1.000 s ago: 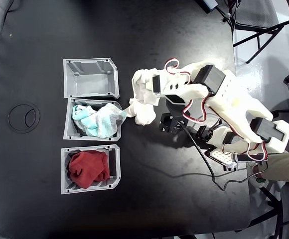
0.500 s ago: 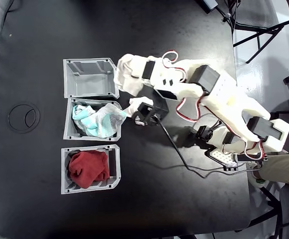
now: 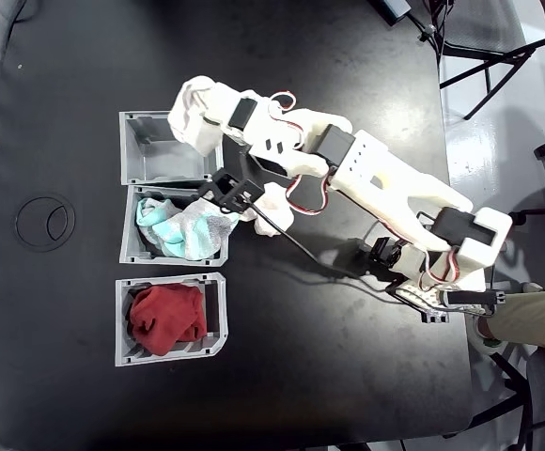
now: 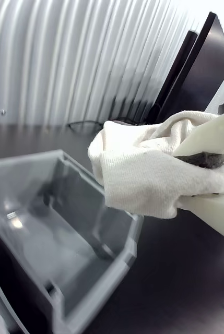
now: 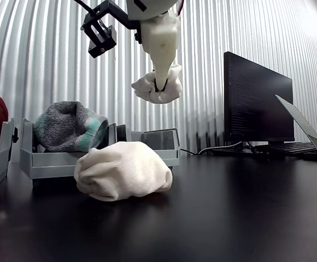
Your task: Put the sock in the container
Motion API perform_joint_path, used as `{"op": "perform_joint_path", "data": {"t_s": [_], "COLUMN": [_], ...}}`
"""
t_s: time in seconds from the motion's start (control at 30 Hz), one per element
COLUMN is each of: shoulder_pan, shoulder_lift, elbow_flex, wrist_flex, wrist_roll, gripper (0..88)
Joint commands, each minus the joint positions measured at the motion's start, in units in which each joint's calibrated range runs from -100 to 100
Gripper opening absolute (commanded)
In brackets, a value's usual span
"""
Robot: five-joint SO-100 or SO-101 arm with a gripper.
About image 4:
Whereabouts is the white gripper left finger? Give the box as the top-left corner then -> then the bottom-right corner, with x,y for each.
173,108 -> 224,170

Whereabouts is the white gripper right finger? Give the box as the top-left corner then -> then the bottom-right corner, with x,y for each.
178,193 -> 224,246

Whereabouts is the black monitor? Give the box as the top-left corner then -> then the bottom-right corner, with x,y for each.
147,11 -> 224,125

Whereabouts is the grey plastic bin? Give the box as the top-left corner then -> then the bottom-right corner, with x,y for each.
0,149 -> 144,334

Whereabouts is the black desk cable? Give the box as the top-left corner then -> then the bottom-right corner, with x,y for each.
67,119 -> 104,131

